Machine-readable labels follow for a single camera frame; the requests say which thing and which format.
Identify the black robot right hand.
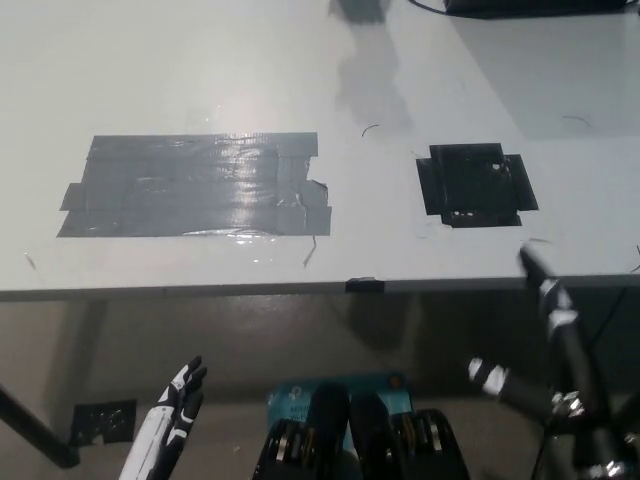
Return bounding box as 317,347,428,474
466,244,640,480

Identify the small black tape strip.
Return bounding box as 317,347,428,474
345,275,386,294

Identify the black flat device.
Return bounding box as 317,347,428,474
443,0,632,15

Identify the black slanted table leg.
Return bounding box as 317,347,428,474
0,383,80,469

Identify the black tape square patch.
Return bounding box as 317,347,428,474
415,143,540,230

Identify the grey duct tape patch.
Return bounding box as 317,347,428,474
55,131,334,239

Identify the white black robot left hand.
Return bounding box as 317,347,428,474
117,355,209,480

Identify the teal printed cardboard box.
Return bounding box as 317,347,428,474
266,369,414,427

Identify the black hanging cable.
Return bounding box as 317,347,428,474
584,287,640,354

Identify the grey table leg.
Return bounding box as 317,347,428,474
73,299,109,401

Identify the black tape floor patch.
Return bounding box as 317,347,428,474
68,398,138,447

